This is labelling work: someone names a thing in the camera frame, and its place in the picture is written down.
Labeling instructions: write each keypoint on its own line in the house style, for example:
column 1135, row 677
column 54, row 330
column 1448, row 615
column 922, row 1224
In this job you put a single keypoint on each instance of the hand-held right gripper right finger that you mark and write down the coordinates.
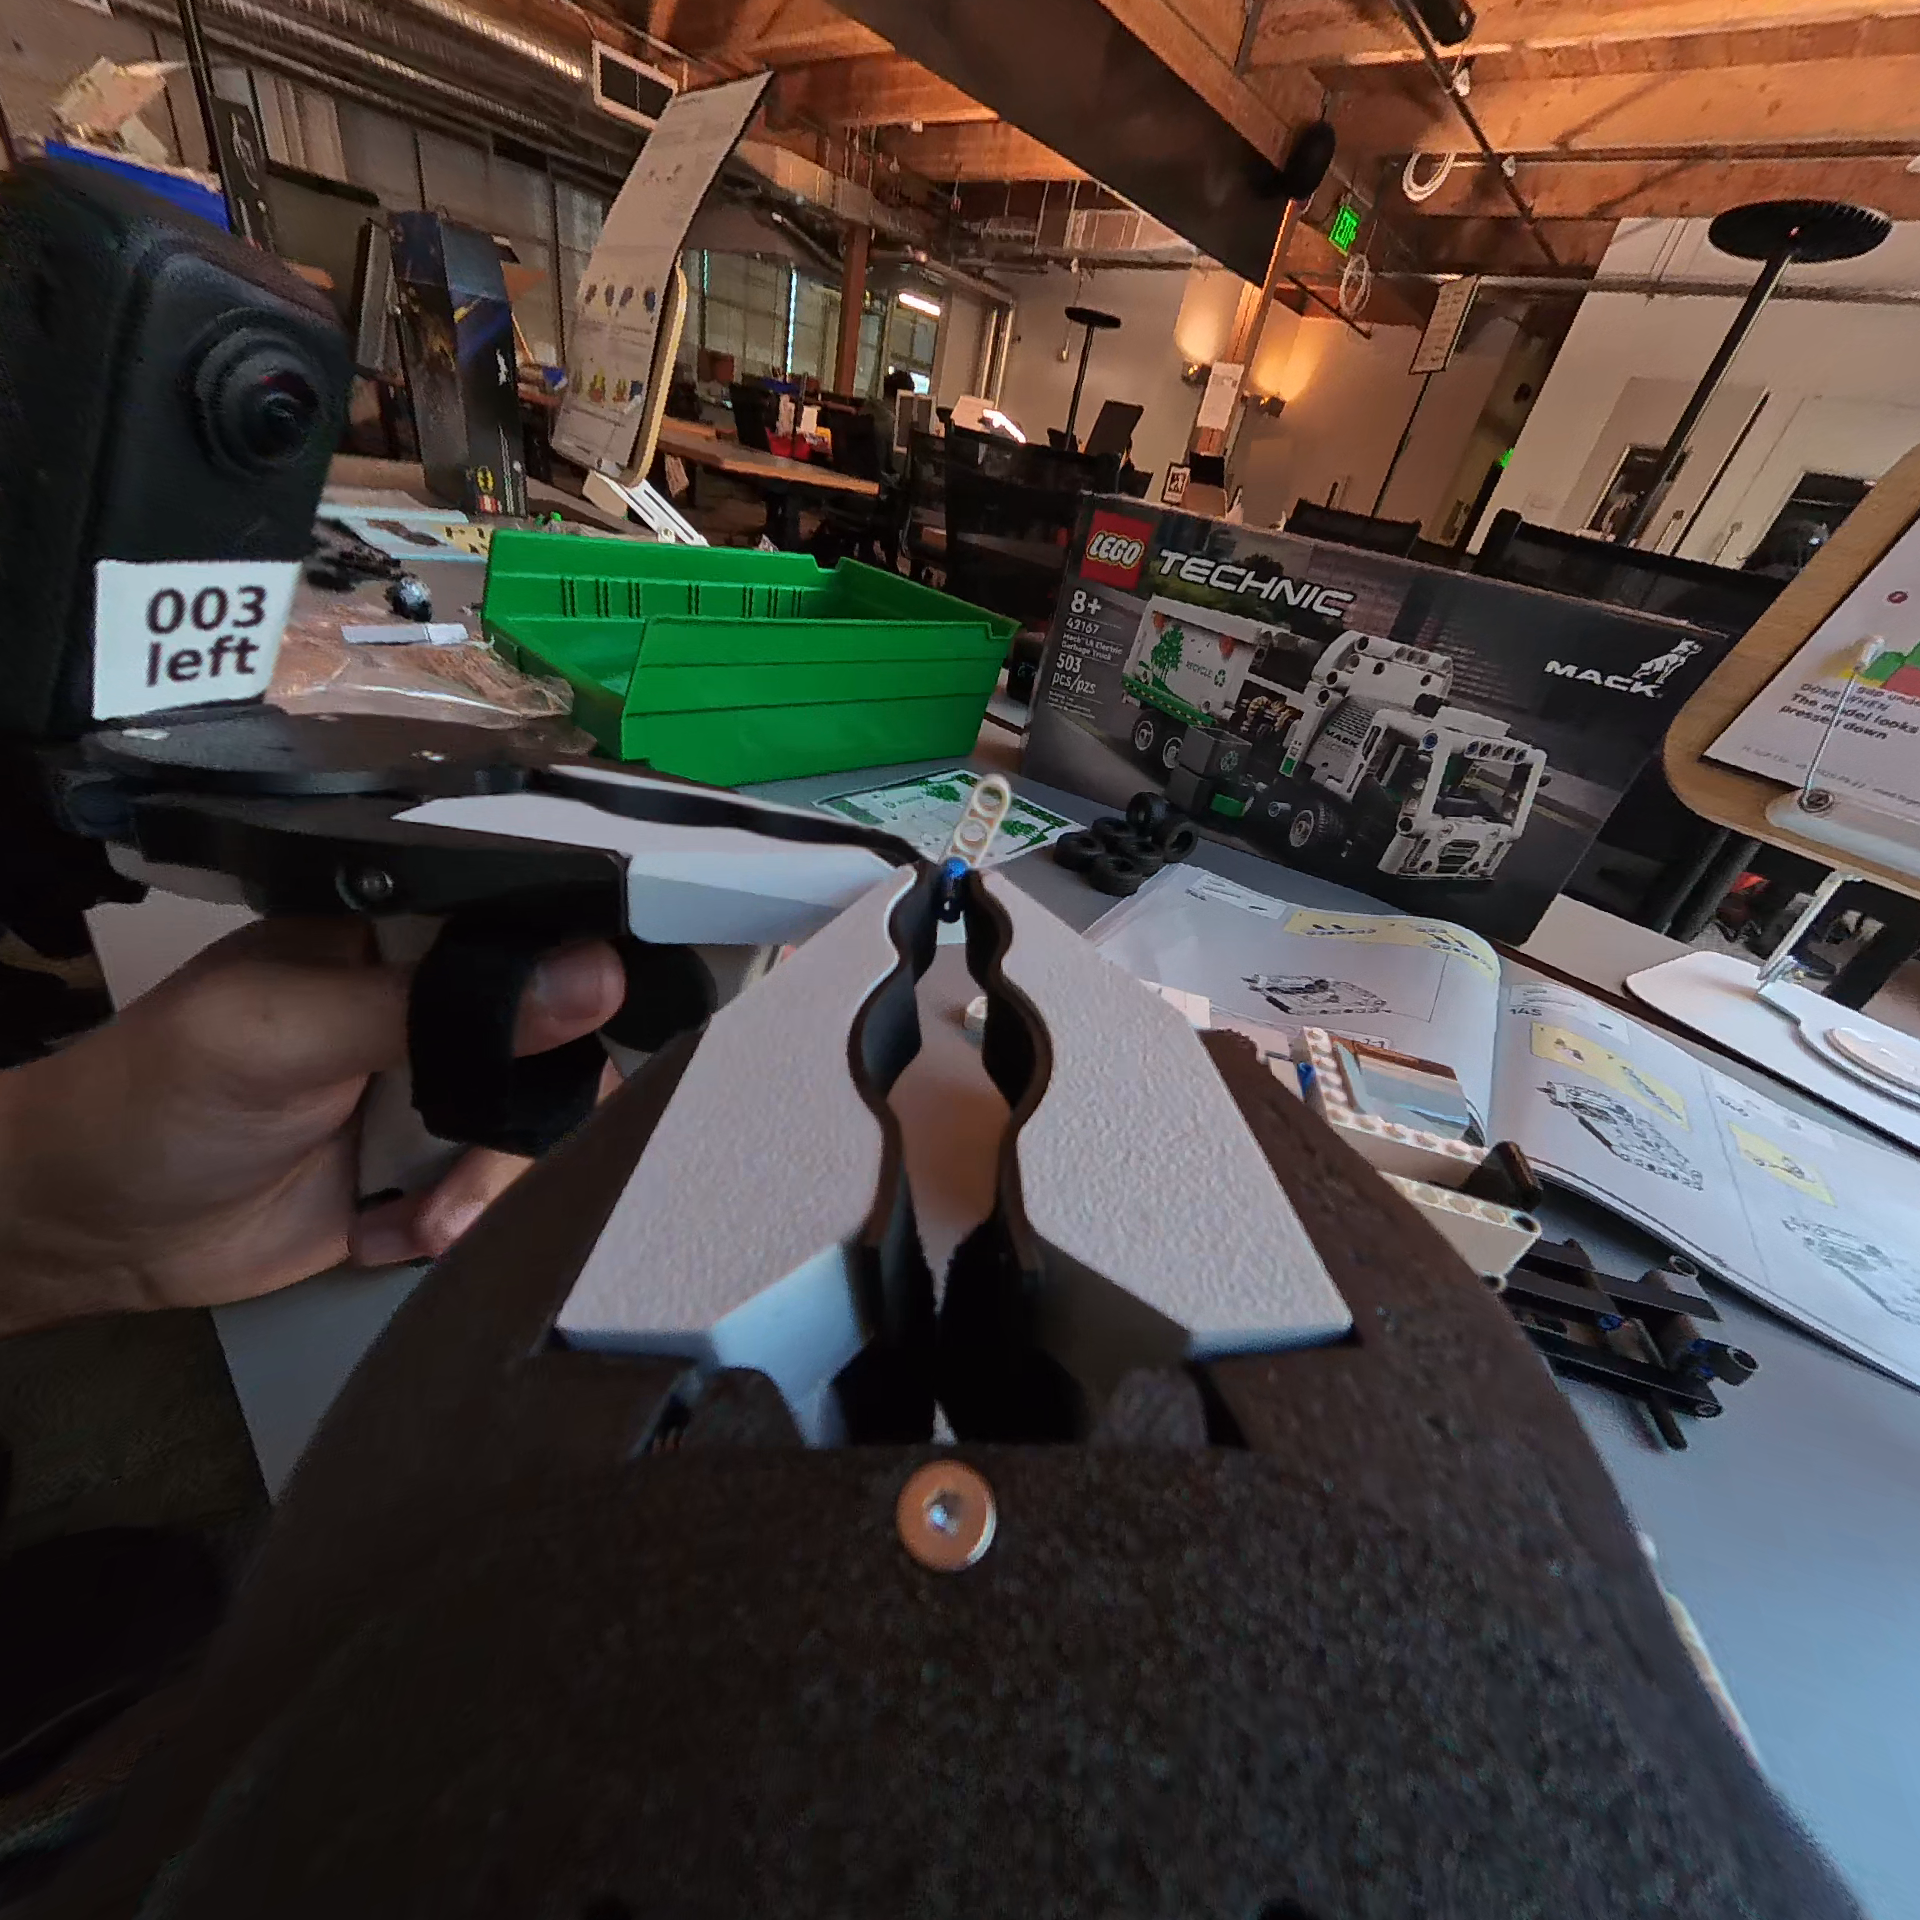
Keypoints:
column 1170, row 1186

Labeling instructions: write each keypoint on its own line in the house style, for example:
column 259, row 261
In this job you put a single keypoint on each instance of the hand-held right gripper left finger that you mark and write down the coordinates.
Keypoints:
column 721, row 1186

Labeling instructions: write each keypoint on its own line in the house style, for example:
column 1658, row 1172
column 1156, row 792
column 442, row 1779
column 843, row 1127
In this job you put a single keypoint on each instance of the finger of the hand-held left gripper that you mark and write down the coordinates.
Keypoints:
column 662, row 792
column 734, row 893

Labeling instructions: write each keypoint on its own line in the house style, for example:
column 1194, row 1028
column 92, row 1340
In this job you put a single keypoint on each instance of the blue lego pin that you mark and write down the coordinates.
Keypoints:
column 954, row 885

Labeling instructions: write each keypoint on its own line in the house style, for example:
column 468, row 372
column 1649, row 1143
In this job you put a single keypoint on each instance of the white three-hole lego beam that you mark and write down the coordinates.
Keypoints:
column 985, row 820

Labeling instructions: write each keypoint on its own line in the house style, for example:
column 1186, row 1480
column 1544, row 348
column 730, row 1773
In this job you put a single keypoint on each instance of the white lego truck assembly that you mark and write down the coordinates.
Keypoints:
column 1402, row 1143

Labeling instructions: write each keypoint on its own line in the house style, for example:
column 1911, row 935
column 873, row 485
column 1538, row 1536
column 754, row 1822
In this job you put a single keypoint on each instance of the small white lego piece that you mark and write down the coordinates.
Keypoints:
column 975, row 1021

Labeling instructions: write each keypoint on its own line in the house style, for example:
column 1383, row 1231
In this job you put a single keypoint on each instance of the small black lego parts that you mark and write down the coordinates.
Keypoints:
column 352, row 558

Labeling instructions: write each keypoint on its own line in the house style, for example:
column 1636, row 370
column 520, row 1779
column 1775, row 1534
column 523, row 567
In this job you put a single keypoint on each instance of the lego instruction booklet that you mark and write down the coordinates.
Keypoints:
column 1651, row 1079

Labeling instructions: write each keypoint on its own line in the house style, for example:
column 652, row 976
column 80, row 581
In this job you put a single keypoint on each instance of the lego truck set box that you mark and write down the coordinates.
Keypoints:
column 1350, row 720

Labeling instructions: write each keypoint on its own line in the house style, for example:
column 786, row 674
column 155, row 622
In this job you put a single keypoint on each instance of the person's left hand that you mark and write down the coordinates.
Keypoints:
column 194, row 1125

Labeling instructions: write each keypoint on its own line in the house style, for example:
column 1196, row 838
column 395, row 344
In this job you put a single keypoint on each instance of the green plastic bin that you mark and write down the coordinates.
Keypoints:
column 751, row 676

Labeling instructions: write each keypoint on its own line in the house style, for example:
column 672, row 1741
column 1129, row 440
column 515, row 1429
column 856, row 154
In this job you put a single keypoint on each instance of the green white sticker sheet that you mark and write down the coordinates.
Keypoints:
column 902, row 803

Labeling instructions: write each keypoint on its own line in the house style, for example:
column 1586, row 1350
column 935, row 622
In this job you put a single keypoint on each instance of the blue storage bin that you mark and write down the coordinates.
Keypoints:
column 135, row 166

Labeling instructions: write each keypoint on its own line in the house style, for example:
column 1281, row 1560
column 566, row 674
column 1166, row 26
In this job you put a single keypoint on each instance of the clear plastic bag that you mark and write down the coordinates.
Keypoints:
column 422, row 676

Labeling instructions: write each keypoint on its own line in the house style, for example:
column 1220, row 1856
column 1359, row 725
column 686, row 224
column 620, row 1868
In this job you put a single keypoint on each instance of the white stand base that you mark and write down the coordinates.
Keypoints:
column 1724, row 998
column 644, row 504

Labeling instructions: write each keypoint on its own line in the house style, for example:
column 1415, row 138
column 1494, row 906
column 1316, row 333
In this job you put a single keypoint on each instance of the dark cardboard box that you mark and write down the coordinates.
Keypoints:
column 457, row 360

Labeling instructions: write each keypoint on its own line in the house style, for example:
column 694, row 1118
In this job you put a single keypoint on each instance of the wooden document board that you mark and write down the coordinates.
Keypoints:
column 1704, row 750
column 662, row 390

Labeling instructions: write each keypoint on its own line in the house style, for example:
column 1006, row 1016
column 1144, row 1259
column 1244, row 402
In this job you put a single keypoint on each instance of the large printed instruction sheet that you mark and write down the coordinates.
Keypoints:
column 662, row 242

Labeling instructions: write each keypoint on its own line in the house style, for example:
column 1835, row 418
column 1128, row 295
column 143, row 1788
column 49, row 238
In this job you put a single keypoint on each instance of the black floor lamp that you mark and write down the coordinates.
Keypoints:
column 1800, row 235
column 1092, row 318

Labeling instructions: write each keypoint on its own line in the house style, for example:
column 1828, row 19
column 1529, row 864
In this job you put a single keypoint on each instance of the green exit sign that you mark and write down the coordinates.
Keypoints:
column 1344, row 229

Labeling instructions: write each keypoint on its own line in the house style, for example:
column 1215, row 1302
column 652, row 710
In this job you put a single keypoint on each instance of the black ceiling speaker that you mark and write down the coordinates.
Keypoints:
column 1302, row 158

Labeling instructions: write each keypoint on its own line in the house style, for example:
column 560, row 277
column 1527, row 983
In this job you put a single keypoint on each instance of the black lego frame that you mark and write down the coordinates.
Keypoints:
column 1590, row 1306

